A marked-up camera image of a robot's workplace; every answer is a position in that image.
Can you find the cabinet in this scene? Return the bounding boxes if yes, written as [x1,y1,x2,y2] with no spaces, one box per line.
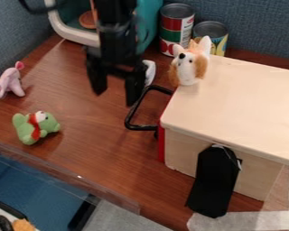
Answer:
[159,54,289,202]

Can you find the red and green can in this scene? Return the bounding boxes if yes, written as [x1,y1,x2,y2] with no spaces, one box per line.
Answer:
[157,3,197,58]

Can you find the teal washing machine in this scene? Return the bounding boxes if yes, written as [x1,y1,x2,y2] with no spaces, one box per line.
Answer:
[45,0,165,56]

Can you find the orange toy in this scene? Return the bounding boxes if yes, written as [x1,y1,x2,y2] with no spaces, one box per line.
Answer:
[78,10,99,31]

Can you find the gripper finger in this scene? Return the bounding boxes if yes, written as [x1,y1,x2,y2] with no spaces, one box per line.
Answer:
[85,59,110,97]
[124,59,158,107]

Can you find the pink plush animal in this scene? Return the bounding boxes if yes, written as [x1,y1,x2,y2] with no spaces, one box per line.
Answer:
[0,60,28,101]

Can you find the yellow and blue can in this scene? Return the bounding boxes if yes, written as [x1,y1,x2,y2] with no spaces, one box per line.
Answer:
[191,20,230,58]

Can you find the green plush frog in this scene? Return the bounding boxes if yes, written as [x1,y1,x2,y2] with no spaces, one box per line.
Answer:
[10,110,63,146]

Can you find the black cloth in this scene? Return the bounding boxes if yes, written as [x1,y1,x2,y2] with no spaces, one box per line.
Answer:
[184,143,245,219]

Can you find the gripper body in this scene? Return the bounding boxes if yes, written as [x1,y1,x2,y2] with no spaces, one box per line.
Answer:
[84,21,150,77]

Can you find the white and brown plush dog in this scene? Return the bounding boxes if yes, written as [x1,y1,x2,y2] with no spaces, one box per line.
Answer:
[167,35,214,88]

